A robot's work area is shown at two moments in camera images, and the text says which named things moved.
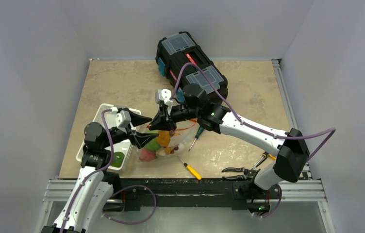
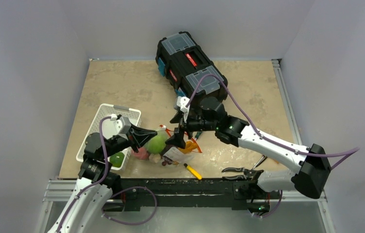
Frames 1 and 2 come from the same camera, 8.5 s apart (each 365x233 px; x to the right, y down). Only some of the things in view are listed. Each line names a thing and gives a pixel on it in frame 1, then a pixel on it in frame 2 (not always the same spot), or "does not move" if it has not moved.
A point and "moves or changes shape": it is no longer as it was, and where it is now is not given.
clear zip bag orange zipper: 164,143 moves or changes shape
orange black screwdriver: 266,155 does not move
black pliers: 248,173 does not move
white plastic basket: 124,147 does not move
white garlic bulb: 161,151 to 155,158
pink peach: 144,155 moves or changes shape
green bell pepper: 118,158 does not move
